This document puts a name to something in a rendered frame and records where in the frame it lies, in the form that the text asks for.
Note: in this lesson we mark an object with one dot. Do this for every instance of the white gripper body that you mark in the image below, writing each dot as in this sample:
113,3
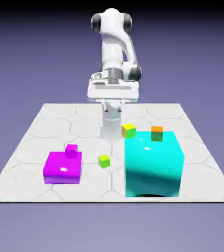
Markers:
113,93

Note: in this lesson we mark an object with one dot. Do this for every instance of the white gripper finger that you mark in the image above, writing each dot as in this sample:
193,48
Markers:
122,106
104,106

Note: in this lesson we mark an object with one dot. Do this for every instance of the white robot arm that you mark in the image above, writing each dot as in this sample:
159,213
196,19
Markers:
111,39

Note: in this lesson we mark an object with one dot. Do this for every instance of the small yellow cube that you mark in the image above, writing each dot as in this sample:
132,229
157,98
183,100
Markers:
128,130

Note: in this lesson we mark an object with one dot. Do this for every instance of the small orange cube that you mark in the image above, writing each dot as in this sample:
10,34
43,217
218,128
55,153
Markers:
156,133

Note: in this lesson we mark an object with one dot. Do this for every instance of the small lime green cube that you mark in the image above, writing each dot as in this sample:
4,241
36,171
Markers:
104,161

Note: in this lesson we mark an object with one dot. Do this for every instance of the small magenta cube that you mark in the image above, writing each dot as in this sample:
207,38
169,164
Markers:
71,151

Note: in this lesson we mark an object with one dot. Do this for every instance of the large cyan box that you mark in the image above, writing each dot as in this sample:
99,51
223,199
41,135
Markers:
153,165

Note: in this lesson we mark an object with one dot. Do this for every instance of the large magenta box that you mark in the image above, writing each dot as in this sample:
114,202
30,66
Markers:
62,169

